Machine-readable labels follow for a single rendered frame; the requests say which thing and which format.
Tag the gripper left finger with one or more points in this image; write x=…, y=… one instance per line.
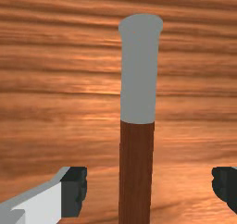
x=46, y=200

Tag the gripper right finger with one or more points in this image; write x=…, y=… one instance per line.
x=227, y=184

